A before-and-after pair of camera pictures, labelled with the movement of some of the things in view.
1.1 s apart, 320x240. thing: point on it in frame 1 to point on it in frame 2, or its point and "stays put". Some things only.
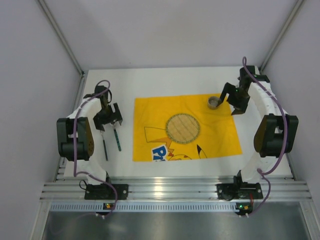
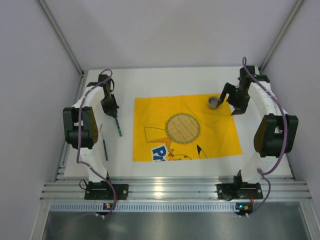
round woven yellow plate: (183, 128) stays put
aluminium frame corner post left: (66, 46) stays put
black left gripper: (107, 118) to (111, 109)
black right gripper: (236, 99) stays put
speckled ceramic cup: (212, 102) stays put
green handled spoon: (117, 140) to (118, 126)
